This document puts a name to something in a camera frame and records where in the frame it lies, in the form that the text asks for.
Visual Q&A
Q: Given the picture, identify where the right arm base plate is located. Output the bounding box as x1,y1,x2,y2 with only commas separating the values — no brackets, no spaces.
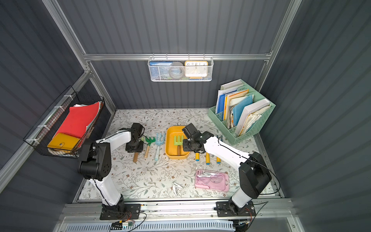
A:
214,201,256,217

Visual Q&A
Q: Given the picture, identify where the white binder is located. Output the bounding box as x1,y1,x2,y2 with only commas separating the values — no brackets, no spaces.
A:
235,99,271,137

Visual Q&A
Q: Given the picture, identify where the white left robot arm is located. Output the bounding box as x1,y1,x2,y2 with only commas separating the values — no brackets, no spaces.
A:
78,123,145,210

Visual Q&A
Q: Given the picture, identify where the light blue hand rake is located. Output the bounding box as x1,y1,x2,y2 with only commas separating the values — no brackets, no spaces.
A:
154,133,166,161

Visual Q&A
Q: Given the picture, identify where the yellow white clock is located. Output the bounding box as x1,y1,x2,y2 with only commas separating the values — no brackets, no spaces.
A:
184,61,209,79

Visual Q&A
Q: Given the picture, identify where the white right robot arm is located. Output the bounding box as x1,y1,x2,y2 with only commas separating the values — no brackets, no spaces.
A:
182,123,272,213

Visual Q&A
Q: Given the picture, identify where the white wire wall basket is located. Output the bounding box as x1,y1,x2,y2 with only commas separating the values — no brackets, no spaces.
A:
147,56,214,82

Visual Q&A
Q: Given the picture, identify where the yellow plastic storage box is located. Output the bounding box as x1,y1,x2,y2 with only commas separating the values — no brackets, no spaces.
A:
165,126,190,160

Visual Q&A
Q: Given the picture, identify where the black wire wall basket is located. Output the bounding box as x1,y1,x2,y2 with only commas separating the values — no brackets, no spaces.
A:
24,89,105,159

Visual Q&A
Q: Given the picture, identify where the stack of magazines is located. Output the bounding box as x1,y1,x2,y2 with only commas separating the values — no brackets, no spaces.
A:
226,96,246,129

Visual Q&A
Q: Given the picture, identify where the green rake wooden handle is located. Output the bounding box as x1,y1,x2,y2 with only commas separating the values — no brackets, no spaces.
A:
143,136,156,159

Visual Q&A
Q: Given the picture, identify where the red folder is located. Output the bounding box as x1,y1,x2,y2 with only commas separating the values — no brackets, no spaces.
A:
56,101,102,138

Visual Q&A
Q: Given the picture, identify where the pink plastic pencil case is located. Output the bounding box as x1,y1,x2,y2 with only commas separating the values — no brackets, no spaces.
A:
195,169,229,192

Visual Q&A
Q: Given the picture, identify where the green plastic file organizer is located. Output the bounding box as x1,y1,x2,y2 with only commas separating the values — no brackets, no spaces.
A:
208,79,275,145

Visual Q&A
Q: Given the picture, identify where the teal folder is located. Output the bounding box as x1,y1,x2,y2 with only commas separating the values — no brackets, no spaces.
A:
232,94,254,126

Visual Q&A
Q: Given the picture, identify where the yellow case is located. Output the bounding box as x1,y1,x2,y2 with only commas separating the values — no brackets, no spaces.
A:
47,133,80,150

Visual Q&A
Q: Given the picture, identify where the lime rake wooden handle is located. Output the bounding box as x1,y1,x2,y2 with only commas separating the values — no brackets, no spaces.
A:
174,135,184,156
133,137,146,163

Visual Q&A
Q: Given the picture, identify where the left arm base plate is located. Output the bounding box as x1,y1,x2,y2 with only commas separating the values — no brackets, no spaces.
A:
100,204,141,220

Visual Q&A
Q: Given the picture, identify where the blue folder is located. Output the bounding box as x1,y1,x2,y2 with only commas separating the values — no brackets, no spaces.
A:
215,90,235,114

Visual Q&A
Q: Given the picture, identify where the white vented rail cover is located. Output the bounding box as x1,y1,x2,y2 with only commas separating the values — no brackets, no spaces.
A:
64,220,235,232

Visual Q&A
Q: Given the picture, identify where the orange yellow book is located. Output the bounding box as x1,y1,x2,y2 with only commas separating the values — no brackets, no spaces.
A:
223,88,250,121

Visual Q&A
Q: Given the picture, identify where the blue box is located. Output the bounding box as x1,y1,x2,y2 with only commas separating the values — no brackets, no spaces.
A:
148,61,173,81

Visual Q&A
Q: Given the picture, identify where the grey tape roll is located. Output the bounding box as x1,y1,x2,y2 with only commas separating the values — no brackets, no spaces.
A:
169,61,184,80

